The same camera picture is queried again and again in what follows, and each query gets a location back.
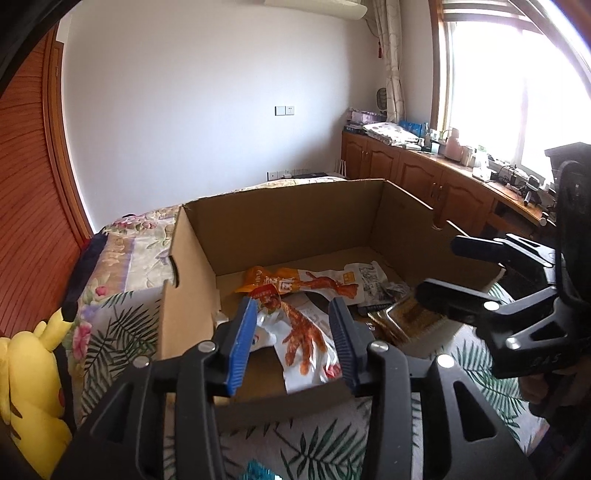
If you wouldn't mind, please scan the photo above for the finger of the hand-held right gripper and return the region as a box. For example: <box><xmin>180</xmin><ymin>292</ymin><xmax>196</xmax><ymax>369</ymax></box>
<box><xmin>413</xmin><ymin>278</ymin><xmax>573</xmax><ymax>379</ymax></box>
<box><xmin>450</xmin><ymin>233</ymin><xmax>557</xmax><ymax>271</ymax></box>

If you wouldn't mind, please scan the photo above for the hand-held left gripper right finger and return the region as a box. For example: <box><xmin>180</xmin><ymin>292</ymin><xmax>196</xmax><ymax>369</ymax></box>
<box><xmin>328</xmin><ymin>296</ymin><xmax>539</xmax><ymax>480</ymax></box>

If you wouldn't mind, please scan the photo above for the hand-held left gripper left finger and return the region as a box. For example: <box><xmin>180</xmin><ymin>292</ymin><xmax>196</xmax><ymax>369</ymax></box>
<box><xmin>51</xmin><ymin>296</ymin><xmax>258</xmax><ymax>480</ymax></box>

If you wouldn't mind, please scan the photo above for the red white snack packet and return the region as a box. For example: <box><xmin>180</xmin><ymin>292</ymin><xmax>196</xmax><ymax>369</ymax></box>
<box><xmin>249</xmin><ymin>286</ymin><xmax>345</xmax><ymax>394</ymax></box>

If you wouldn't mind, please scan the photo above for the clear tray snack packet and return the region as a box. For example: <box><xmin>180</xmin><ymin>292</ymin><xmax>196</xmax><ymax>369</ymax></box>
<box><xmin>369</xmin><ymin>295</ymin><xmax>446</xmax><ymax>344</ymax></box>

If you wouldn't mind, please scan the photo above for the grey white snack packet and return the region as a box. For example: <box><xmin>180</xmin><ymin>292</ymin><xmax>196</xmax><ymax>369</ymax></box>
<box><xmin>358</xmin><ymin>281</ymin><xmax>411</xmax><ymax>317</ymax></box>

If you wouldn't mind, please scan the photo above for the orange snack packet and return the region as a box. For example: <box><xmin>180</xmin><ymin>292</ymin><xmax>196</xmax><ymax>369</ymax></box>
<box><xmin>235</xmin><ymin>261</ymin><xmax>389</xmax><ymax>305</ymax></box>

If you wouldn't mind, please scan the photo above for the brown cardboard box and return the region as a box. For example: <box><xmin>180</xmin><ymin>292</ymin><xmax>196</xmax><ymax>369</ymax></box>
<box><xmin>159</xmin><ymin>178</ymin><xmax>506</xmax><ymax>432</ymax></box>

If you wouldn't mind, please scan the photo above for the person's right hand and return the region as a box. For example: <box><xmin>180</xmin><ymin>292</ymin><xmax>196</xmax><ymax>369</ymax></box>
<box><xmin>519</xmin><ymin>371</ymin><xmax>555</xmax><ymax>407</ymax></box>

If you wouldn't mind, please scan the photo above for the wooden cabinet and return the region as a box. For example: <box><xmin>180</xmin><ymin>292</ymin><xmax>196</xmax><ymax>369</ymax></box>
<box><xmin>341</xmin><ymin>129</ymin><xmax>555</xmax><ymax>241</ymax></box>

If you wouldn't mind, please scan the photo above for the pink thermos bottle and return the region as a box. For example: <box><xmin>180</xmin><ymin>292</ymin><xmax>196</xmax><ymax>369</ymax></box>
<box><xmin>444</xmin><ymin>128</ymin><xmax>462</xmax><ymax>162</ymax></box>

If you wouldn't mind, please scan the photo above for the teal snack packet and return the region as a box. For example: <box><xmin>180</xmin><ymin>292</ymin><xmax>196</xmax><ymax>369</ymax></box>
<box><xmin>242</xmin><ymin>459</ymin><xmax>282</xmax><ymax>480</ymax></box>

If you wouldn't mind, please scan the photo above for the leaf print bed sheet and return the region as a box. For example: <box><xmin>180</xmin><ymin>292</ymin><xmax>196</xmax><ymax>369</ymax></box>
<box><xmin>74</xmin><ymin>281</ymin><xmax>546</xmax><ymax>480</ymax></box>

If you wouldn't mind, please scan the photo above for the floral quilt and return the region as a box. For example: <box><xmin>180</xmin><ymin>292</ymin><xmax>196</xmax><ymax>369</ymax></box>
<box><xmin>62</xmin><ymin>205</ymin><xmax>183</xmax><ymax>361</ymax></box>

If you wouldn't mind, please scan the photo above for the folded patterned fabric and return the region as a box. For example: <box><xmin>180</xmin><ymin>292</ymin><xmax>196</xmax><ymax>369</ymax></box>
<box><xmin>362</xmin><ymin>121</ymin><xmax>423</xmax><ymax>146</ymax></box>

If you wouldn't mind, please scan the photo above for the window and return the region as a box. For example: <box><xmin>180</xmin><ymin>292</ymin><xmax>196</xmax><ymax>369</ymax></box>
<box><xmin>429</xmin><ymin>0</ymin><xmax>591</xmax><ymax>185</ymax></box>

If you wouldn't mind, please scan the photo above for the white power strip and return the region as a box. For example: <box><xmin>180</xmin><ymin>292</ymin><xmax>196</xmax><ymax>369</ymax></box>
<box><xmin>266</xmin><ymin>167</ymin><xmax>319</xmax><ymax>181</ymax></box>

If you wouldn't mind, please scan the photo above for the dark cloth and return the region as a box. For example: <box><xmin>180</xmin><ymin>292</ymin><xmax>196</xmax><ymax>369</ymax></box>
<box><xmin>62</xmin><ymin>231</ymin><xmax>112</xmax><ymax>315</ymax></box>

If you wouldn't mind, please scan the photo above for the yellow plush toy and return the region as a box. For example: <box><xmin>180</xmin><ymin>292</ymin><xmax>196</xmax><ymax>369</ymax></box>
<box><xmin>0</xmin><ymin>307</ymin><xmax>77</xmax><ymax>478</ymax></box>

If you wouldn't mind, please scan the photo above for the patterned curtain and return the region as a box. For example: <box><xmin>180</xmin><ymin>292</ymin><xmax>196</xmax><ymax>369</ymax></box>
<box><xmin>372</xmin><ymin>0</ymin><xmax>407</xmax><ymax>123</ymax></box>

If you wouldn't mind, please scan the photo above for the wooden wardrobe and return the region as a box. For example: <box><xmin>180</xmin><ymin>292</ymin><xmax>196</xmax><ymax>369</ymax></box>
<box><xmin>0</xmin><ymin>23</ymin><xmax>98</xmax><ymax>342</ymax></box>

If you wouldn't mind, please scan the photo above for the white air conditioner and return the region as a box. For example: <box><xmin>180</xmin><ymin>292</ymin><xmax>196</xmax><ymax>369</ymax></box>
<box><xmin>263</xmin><ymin>0</ymin><xmax>370</xmax><ymax>21</ymax></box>

